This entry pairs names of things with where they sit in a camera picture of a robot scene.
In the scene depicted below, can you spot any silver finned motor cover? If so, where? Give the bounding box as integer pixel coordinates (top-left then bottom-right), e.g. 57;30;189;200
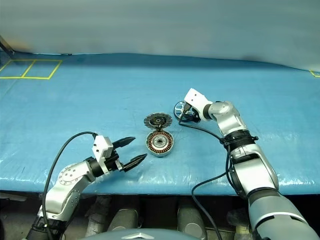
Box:
143;112;173;131

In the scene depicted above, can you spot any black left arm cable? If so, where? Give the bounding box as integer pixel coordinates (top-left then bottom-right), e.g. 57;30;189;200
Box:
41;131;98;240

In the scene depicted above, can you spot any mottled grey rounded shape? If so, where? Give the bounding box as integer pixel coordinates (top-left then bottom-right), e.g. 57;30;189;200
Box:
86;196;112;237

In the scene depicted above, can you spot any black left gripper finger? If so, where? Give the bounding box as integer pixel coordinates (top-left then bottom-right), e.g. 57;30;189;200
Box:
123;153;148;172
111;136;137;150

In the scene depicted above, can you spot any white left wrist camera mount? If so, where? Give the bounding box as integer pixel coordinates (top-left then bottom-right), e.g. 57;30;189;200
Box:
91;134;113;175

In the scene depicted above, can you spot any grey robot torso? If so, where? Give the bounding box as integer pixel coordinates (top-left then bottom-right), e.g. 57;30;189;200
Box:
84;227;208;240

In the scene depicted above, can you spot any blue table cover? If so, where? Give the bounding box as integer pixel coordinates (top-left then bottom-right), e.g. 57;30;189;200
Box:
0;49;320;197

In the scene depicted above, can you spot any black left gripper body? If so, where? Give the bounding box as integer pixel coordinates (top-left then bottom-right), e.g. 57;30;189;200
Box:
104;149;126;173

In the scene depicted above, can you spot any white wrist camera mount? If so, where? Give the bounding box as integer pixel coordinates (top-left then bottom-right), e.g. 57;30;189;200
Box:
184;87;213;122
91;134;113;175

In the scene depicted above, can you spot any yellow tape double square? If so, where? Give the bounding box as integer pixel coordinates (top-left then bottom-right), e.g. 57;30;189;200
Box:
0;59;63;80

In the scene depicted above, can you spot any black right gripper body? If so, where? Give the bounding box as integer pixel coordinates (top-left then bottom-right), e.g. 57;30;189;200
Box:
181;106;201;124

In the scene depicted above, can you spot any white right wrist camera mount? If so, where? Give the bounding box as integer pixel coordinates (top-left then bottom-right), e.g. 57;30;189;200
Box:
184;87;213;122

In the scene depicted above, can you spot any motor housing with copper windings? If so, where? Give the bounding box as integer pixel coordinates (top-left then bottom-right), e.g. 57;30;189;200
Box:
144;131;175;158

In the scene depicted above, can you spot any dark metal post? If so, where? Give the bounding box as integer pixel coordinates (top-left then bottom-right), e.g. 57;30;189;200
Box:
0;34;15;55

